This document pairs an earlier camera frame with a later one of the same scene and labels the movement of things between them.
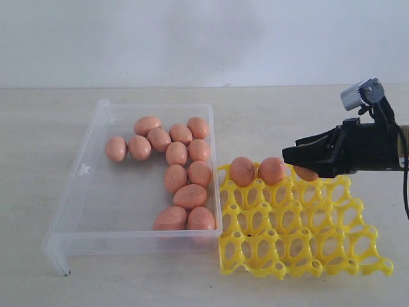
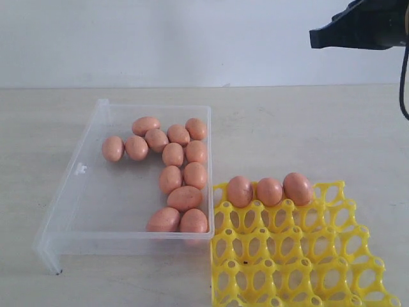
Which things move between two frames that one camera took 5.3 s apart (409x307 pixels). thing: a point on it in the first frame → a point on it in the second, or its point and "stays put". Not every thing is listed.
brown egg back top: [143, 125] stays put
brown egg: [271, 170] → [270, 191]
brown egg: [306, 174] → [297, 187]
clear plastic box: [146, 176] stays put
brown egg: [158, 139] stays put
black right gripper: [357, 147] → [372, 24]
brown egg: [115, 149] stays put
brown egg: [139, 148] stays put
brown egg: [242, 171] → [240, 191]
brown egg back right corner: [198, 127] stays put
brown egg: [179, 132] stays put
